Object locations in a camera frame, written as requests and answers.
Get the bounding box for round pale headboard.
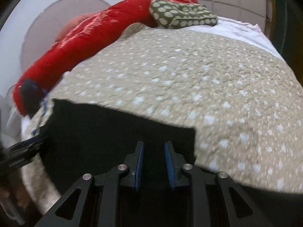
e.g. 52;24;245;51
20;0;110;72

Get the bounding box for beige dotted bed cover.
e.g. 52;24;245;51
22;25;303;214

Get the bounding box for left hand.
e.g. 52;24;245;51
1;183;32;219

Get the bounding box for small black blue cloth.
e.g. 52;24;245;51
19;78;48;118

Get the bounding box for pink pillow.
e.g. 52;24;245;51
55;11;99;42

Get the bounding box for green patterned pillow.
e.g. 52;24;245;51
149;0;218;29

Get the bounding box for white bed sheet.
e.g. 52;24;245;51
184;16;283;61

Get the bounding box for red blanket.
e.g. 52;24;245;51
13;0;198;116

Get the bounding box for black pants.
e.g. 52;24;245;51
38;98;197;227

